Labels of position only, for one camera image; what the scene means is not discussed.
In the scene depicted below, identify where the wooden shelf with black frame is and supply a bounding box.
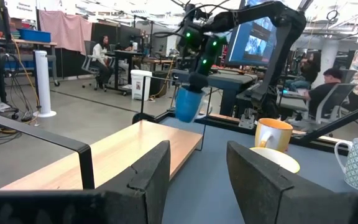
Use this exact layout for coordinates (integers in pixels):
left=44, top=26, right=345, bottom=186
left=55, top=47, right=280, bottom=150
left=0, top=75, right=213, bottom=191

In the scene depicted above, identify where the white tower fan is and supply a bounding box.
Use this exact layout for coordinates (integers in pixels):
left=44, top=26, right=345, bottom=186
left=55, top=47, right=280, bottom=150
left=32, top=50, right=57, bottom=118

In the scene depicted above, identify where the silver metal bracket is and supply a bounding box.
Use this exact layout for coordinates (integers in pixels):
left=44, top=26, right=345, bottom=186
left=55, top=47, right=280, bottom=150
left=239, top=108, right=257, bottom=130

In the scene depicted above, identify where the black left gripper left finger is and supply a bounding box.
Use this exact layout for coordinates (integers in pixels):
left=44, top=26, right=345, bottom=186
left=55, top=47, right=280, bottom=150
left=0, top=139, right=172, bottom=224

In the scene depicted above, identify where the cream mug with yellow rim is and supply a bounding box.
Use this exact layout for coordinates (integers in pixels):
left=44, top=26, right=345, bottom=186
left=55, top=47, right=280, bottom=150
left=249, top=146, right=301, bottom=174

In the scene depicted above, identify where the black floor cable bundle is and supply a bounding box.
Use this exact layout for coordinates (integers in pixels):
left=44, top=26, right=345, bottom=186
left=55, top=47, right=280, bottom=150
left=0, top=52, right=42, bottom=146

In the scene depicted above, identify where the white trash bin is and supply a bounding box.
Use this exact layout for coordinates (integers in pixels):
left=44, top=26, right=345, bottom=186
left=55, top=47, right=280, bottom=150
left=130, top=69, right=153, bottom=101

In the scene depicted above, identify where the blue mug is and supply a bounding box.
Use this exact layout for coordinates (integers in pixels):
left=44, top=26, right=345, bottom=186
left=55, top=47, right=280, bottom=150
left=175, top=85, right=213, bottom=124

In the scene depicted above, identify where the blue-grey table mat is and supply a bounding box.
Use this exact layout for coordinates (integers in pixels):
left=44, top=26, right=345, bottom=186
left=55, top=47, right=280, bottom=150
left=158, top=116, right=358, bottom=224

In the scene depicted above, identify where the black desk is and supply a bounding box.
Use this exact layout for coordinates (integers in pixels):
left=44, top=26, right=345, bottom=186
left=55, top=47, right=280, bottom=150
left=106, top=49, right=145, bottom=96

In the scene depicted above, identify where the person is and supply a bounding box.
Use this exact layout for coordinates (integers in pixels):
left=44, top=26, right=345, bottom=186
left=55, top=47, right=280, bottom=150
left=303, top=67, right=344, bottom=118
left=91, top=35, right=114, bottom=91
left=284, top=51, right=322, bottom=91

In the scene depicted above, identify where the yellow mug with white handle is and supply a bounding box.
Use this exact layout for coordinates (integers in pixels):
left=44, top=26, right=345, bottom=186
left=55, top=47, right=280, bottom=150
left=254, top=117, right=294, bottom=153

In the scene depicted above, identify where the black metal table frame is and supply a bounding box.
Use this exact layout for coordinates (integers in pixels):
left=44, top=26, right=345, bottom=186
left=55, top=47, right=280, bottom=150
left=131, top=99, right=358, bottom=155

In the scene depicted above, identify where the pink cloth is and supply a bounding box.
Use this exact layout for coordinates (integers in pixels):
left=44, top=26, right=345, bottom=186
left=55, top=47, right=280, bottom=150
left=38, top=9, right=93, bottom=56

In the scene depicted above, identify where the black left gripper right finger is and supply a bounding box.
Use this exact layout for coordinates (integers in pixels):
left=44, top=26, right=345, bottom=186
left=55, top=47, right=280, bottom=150
left=226, top=140, right=358, bottom=224

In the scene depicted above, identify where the grey workstation desk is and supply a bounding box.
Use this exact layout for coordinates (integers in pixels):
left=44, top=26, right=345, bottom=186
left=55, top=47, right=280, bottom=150
left=172, top=67, right=310, bottom=118

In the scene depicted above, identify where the white sign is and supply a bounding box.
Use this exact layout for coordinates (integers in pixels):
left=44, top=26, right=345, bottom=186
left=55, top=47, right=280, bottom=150
left=4, top=0, right=38, bottom=21

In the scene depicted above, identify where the black partition panel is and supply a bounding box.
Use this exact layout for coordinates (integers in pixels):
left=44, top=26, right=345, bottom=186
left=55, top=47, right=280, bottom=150
left=91, top=22, right=142, bottom=52

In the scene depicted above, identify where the blue plastic bin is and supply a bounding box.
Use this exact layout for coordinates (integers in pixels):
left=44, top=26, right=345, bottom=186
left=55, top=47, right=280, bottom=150
left=17, top=28, right=52, bottom=44

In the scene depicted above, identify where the wooden-top cart table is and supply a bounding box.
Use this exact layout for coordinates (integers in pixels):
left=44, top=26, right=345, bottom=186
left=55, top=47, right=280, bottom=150
left=11, top=39, right=61, bottom=87

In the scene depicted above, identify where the yellow floor cable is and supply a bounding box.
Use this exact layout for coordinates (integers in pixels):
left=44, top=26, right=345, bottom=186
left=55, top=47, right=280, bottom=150
left=0, top=35, right=42, bottom=134

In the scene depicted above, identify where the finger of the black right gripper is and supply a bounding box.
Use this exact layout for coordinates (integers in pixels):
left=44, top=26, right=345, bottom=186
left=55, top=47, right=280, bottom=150
left=187, top=72, right=210, bottom=94

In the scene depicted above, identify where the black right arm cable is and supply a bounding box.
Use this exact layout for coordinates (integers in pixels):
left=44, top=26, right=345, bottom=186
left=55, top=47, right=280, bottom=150
left=152, top=0, right=239, bottom=40

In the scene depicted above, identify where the grey office chair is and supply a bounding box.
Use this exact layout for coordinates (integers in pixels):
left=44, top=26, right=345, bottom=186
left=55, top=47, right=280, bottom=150
left=81, top=40, right=108, bottom=91
left=287, top=82, right=357, bottom=131

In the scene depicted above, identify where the monitor with blue screen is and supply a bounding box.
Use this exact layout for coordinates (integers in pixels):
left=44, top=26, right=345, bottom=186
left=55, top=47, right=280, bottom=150
left=225, top=0, right=279, bottom=68

